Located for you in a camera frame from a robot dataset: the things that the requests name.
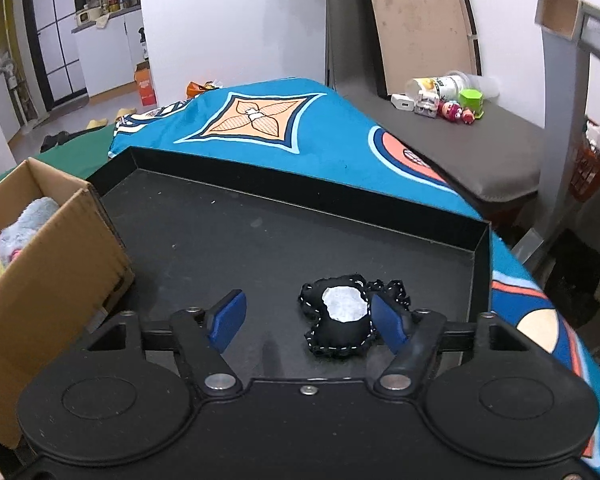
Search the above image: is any black soft pouch white patch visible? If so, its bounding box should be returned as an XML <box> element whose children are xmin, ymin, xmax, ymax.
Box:
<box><xmin>296</xmin><ymin>272</ymin><xmax>412</xmax><ymax>358</ymax></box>

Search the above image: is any white kitchen cabinet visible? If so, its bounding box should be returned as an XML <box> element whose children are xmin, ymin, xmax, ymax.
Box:
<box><xmin>72</xmin><ymin>7</ymin><xmax>143</xmax><ymax>98</ymax></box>

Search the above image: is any pink toy figure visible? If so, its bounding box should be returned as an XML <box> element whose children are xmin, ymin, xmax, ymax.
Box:
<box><xmin>437</xmin><ymin>100</ymin><xmax>463</xmax><ymax>123</ymax></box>

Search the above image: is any cardboard box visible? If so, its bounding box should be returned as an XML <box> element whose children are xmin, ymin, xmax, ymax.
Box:
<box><xmin>0</xmin><ymin>157</ymin><xmax>136</xmax><ymax>450</ymax></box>

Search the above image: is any orange bag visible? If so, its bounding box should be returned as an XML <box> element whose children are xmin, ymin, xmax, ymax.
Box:
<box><xmin>186</xmin><ymin>80</ymin><xmax>223</xmax><ymax>100</ymax></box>

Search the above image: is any grey metal frame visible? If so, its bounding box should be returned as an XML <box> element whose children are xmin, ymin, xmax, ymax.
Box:
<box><xmin>535</xmin><ymin>0</ymin><xmax>600</xmax><ymax>256</ymax></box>

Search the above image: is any brown leaning board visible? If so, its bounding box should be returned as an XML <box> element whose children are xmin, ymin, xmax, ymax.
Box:
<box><xmin>352</xmin><ymin>0</ymin><xmax>483</xmax><ymax>101</ymax></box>

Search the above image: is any orange carton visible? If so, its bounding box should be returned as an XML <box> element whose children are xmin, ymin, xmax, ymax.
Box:
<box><xmin>134</xmin><ymin>62</ymin><xmax>159</xmax><ymax>107</ymax></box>

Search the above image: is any grey plush toy pink patch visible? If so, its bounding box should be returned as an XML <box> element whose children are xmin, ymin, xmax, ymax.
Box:
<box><xmin>0</xmin><ymin>197</ymin><xmax>61</xmax><ymax>268</ymax></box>

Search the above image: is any blue printed blanket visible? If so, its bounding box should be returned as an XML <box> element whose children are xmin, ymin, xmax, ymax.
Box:
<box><xmin>109</xmin><ymin>77</ymin><xmax>600</xmax><ymax>480</ymax></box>

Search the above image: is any green cloth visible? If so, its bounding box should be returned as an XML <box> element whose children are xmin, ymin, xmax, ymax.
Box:
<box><xmin>0</xmin><ymin>125</ymin><xmax>121</xmax><ymax>201</ymax></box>

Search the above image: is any grey mattress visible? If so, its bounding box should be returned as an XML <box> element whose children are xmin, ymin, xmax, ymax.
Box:
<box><xmin>327</xmin><ymin>87</ymin><xmax>546</xmax><ymax>206</ymax></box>

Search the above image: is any green toy box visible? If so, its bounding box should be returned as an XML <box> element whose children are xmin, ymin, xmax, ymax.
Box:
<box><xmin>458</xmin><ymin>88</ymin><xmax>486</xmax><ymax>120</ymax></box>

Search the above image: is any white bottle yellow label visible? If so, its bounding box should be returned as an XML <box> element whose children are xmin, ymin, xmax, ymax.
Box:
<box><xmin>405</xmin><ymin>74</ymin><xmax>468</xmax><ymax>103</ymax></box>

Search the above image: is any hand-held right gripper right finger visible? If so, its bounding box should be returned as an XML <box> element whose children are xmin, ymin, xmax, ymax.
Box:
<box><xmin>371</xmin><ymin>292</ymin><xmax>528</xmax><ymax>396</ymax></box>

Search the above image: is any orange basket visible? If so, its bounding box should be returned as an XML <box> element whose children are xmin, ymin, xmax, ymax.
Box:
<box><xmin>567</xmin><ymin>132</ymin><xmax>600</xmax><ymax>203</ymax></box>

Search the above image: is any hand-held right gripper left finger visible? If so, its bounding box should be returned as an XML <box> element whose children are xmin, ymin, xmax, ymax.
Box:
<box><xmin>82</xmin><ymin>289</ymin><xmax>248</xmax><ymax>397</ymax></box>

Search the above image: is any clear plastic cup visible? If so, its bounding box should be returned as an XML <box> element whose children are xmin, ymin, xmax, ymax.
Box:
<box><xmin>462</xmin><ymin>72</ymin><xmax>501</xmax><ymax>98</ymax></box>

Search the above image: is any black tray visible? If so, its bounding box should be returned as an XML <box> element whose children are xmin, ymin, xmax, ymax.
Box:
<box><xmin>85</xmin><ymin>146</ymin><xmax>493</xmax><ymax>386</ymax></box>

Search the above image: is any black-framed sliding door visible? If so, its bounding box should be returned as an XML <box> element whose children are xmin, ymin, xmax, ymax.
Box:
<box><xmin>22</xmin><ymin>0</ymin><xmax>88</xmax><ymax>111</ymax></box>

